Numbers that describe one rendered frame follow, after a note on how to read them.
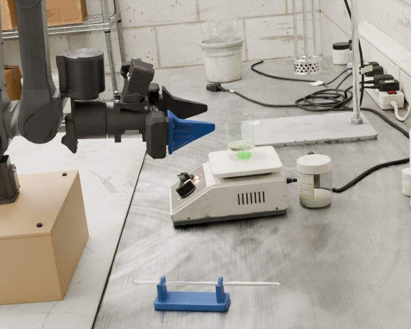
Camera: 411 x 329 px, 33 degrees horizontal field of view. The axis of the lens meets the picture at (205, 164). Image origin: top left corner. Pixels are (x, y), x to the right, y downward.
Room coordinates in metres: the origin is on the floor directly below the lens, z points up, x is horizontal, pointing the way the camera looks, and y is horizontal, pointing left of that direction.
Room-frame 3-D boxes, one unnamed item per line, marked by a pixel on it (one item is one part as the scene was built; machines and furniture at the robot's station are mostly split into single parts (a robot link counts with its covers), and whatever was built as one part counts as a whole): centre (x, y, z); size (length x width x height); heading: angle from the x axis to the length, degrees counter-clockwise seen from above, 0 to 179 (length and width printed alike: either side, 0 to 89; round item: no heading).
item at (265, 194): (1.16, -0.04, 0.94); 0.22 x 0.13 x 0.08; 92
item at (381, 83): (1.73, -0.47, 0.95); 0.07 x 0.04 x 0.02; 87
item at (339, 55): (2.29, -0.48, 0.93); 0.06 x 0.06 x 0.06
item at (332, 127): (1.57, -0.24, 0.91); 0.30 x 0.20 x 0.01; 87
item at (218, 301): (0.83, 0.04, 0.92); 0.10 x 0.03 x 0.04; 77
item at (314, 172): (1.14, -0.19, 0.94); 0.06 x 0.06 x 0.08
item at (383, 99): (1.88, -0.49, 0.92); 0.40 x 0.06 x 0.04; 177
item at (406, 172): (1.14, -0.36, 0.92); 0.04 x 0.04 x 0.04
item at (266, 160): (1.16, -0.07, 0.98); 0.12 x 0.12 x 0.01; 2
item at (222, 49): (2.22, -0.09, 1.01); 0.14 x 0.14 x 0.21
